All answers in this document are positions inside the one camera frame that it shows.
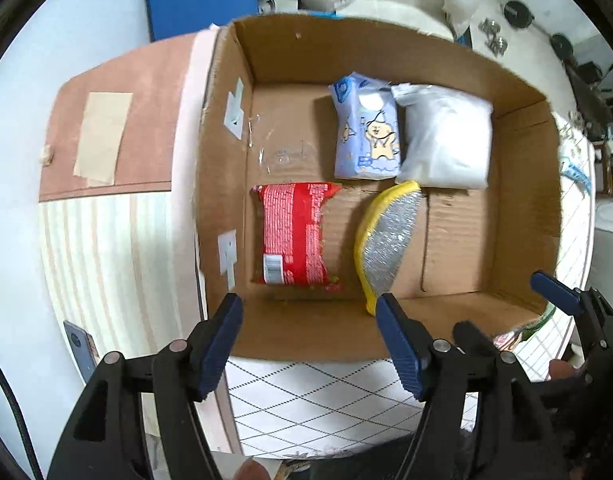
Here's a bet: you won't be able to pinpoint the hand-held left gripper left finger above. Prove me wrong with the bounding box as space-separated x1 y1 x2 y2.
46 292 245 480

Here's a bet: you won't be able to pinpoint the chrome dumbbell parts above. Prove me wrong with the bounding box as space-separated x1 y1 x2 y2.
479 17 510 56

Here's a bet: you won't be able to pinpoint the white soft pack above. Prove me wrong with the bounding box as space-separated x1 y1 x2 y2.
390 82 494 191

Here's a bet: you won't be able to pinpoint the yellow silver scouring sponge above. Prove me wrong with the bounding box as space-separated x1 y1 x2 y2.
354 180 424 317

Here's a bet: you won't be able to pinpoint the grey blue phone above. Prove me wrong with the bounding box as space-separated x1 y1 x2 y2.
63 320 98 384

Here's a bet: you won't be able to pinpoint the green red snack packet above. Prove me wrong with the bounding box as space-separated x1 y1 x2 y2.
493 304 556 352

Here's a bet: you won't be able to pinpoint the black cable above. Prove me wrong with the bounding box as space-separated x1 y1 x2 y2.
0 347 44 480

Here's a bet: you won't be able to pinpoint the brown cardboard box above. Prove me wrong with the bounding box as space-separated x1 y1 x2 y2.
194 14 562 364

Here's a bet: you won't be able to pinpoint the blue cartoon tissue pack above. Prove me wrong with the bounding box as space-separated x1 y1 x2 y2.
329 71 404 181

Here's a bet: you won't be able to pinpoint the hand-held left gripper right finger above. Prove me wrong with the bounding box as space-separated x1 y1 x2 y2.
375 292 573 480

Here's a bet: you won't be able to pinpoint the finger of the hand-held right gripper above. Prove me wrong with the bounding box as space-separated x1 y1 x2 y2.
531 270 613 377
453 320 501 358

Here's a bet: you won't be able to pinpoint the black weight plate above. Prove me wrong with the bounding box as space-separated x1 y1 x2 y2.
503 0 535 29
549 33 575 59

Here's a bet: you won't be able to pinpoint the beige tape strip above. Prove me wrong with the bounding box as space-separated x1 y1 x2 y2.
73 92 135 186

